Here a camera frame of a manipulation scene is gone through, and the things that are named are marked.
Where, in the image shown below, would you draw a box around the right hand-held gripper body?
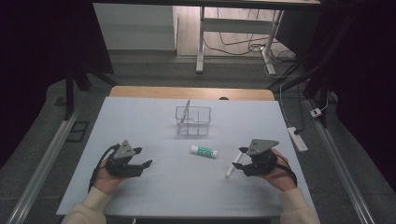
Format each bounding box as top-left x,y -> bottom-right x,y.
242,138 -> 280,178

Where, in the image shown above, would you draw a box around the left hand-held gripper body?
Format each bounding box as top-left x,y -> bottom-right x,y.
104,139 -> 145,179

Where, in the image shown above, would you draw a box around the white pen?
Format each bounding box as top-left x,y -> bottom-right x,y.
224,151 -> 244,179

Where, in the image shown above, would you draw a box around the white and green glue stick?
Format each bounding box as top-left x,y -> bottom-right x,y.
190,145 -> 219,159

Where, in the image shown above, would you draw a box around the clear plastic organizer box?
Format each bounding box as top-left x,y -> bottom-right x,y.
175,105 -> 212,136

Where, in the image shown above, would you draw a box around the silver pen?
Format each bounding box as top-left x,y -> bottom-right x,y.
177,99 -> 191,135

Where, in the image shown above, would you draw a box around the person's left hand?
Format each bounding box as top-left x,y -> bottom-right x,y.
92,161 -> 126,196

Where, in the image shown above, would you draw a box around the person's right hand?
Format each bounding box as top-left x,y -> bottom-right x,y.
259,147 -> 299,193

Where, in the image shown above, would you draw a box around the white table mat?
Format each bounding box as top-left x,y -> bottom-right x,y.
55,96 -> 318,218

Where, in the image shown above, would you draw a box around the white power strip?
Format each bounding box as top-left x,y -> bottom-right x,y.
287,126 -> 309,153

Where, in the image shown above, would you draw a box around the wooden table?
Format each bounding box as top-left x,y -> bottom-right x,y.
109,85 -> 276,102

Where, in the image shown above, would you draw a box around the black metal stand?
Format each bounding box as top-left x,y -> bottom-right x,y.
64,60 -> 119,121
267,8 -> 359,129

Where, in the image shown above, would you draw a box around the white cabinet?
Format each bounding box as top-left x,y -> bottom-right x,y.
92,3 -> 179,51

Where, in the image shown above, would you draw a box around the dark curtain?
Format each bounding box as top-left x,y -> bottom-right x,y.
320,0 -> 396,194
0,0 -> 115,169

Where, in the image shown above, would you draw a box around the left hand-held gripper cable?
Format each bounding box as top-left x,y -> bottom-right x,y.
88,143 -> 121,192

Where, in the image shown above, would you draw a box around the hand-held gripper cable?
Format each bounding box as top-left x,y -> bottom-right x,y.
275,154 -> 299,189
88,143 -> 121,192

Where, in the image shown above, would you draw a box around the right hand-held gripper cable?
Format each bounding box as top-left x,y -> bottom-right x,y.
275,154 -> 299,189

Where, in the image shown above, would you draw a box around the white power strip cable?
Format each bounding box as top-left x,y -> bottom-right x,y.
278,83 -> 293,129

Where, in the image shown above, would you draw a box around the aluminium rail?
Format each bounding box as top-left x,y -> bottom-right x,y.
6,107 -> 80,224
305,98 -> 376,224

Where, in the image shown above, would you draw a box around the black floor cables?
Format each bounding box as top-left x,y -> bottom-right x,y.
203,8 -> 297,64

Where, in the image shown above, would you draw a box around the white desk frame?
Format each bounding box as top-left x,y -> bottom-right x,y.
195,6 -> 285,76

